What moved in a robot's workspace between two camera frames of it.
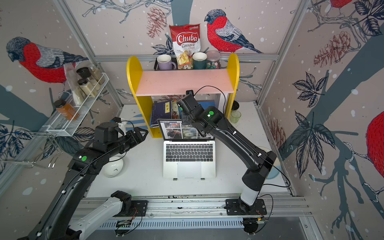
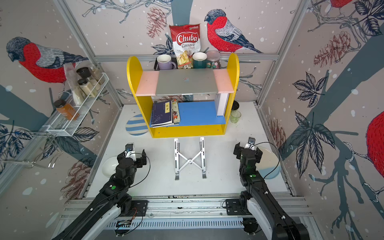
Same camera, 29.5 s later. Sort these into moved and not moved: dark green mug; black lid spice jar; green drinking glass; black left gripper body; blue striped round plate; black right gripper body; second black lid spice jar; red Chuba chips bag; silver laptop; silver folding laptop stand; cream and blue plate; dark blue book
Moved: black right gripper body; silver folding laptop stand; silver laptop; black left gripper body
Not moved: black lid spice jar; red Chuba chips bag; blue striped round plate; cream and blue plate; second black lid spice jar; dark green mug; green drinking glass; dark blue book
